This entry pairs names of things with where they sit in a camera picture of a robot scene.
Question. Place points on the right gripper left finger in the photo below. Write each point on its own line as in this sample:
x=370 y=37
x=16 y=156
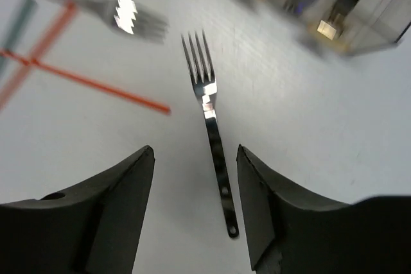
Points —
x=91 y=227

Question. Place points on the silver fork with holes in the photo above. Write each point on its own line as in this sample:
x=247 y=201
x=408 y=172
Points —
x=203 y=81

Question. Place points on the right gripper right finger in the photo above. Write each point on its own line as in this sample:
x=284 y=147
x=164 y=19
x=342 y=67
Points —
x=291 y=229

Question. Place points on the steep orange chopstick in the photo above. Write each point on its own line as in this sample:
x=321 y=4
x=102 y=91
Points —
x=39 y=50

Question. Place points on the inner green chopstick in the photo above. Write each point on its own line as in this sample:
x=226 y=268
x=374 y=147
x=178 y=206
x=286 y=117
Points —
x=18 y=24

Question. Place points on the pink handled fork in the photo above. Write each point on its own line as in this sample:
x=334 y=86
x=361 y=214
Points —
x=126 y=17

